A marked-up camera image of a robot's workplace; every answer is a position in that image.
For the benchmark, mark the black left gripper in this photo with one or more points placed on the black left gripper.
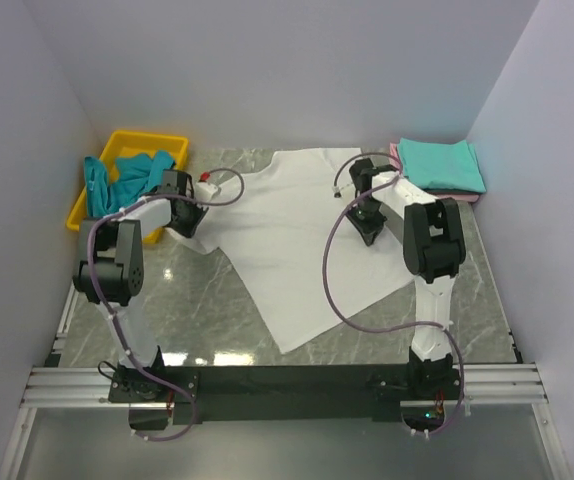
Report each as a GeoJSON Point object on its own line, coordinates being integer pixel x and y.
{"type": "Point", "coordinates": [189, 231]}

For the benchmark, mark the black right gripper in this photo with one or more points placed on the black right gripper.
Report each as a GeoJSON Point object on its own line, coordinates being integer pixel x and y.
{"type": "Point", "coordinates": [367, 231]}

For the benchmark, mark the white t shirt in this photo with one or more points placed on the white t shirt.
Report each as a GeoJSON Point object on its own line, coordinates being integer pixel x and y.
{"type": "Point", "coordinates": [276, 277]}

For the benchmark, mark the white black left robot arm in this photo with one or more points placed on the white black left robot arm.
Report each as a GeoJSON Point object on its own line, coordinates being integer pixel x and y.
{"type": "Point", "coordinates": [109, 272]}

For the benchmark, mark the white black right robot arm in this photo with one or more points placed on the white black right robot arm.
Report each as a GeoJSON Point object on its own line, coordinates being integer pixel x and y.
{"type": "Point", "coordinates": [433, 249]}

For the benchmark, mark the teal crumpled t shirt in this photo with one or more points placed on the teal crumpled t shirt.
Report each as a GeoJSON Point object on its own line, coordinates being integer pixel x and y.
{"type": "Point", "coordinates": [137, 176]}

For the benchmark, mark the turquoise folded t shirt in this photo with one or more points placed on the turquoise folded t shirt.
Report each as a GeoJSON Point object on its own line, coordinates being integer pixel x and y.
{"type": "Point", "coordinates": [436, 166]}

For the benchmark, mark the yellow plastic bin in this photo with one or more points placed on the yellow plastic bin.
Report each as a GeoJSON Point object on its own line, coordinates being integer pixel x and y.
{"type": "Point", "coordinates": [127, 144]}

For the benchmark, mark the pink folded t shirt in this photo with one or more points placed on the pink folded t shirt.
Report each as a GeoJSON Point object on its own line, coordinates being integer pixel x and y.
{"type": "Point", "coordinates": [465, 196]}

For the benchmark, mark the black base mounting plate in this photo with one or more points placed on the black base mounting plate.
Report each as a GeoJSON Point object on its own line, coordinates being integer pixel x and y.
{"type": "Point", "coordinates": [266, 393]}

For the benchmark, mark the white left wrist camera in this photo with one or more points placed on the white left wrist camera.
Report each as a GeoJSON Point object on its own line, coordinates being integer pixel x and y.
{"type": "Point", "coordinates": [204, 189]}

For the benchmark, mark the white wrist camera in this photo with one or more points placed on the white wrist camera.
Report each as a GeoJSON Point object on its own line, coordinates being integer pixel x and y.
{"type": "Point", "coordinates": [338, 188]}
{"type": "Point", "coordinates": [204, 189]}

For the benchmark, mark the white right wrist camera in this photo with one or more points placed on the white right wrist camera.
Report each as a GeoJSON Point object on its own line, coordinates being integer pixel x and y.
{"type": "Point", "coordinates": [338, 188]}

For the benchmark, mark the aluminium rail frame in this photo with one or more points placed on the aluminium rail frame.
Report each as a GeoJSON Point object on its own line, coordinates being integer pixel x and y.
{"type": "Point", "coordinates": [78, 388]}

